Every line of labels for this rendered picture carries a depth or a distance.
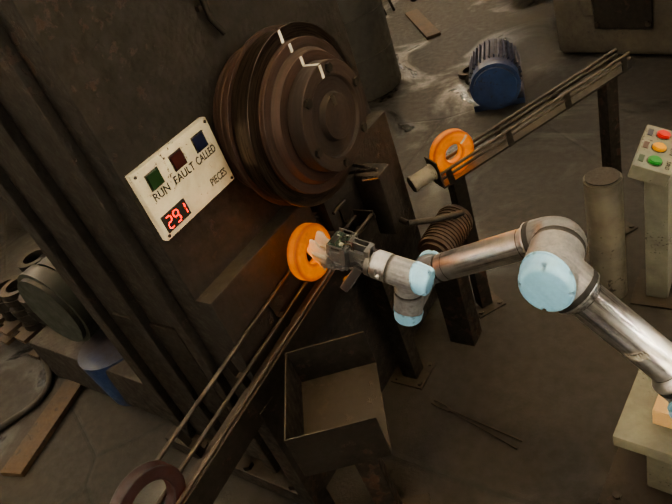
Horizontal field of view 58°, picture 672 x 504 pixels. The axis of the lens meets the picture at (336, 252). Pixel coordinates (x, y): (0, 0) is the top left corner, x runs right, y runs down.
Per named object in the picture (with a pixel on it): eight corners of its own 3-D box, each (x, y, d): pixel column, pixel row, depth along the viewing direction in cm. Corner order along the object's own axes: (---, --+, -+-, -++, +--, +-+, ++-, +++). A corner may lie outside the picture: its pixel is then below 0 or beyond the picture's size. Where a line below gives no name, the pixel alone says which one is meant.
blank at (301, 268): (277, 252, 154) (287, 253, 152) (307, 210, 162) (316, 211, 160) (303, 291, 164) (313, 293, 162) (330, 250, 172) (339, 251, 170)
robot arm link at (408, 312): (431, 303, 161) (433, 273, 154) (416, 333, 153) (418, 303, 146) (404, 295, 164) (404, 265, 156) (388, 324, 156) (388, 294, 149)
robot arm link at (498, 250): (580, 190, 133) (410, 246, 167) (570, 219, 126) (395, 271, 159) (603, 230, 136) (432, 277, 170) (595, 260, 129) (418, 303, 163)
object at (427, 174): (410, 188, 207) (404, 174, 203) (431, 174, 208) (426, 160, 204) (418, 195, 202) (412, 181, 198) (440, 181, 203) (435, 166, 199)
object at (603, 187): (589, 299, 227) (578, 185, 198) (596, 278, 234) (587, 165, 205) (623, 304, 220) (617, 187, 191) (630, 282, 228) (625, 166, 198)
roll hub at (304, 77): (311, 192, 155) (271, 93, 139) (362, 135, 172) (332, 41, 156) (329, 193, 152) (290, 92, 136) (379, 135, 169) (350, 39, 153)
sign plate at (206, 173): (162, 240, 142) (124, 176, 132) (229, 178, 157) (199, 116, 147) (169, 241, 141) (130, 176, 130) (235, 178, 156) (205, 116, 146)
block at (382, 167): (370, 233, 206) (350, 175, 193) (381, 219, 211) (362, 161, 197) (398, 236, 200) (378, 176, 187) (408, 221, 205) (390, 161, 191)
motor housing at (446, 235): (443, 346, 232) (411, 238, 201) (465, 307, 245) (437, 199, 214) (475, 353, 224) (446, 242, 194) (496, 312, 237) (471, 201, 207)
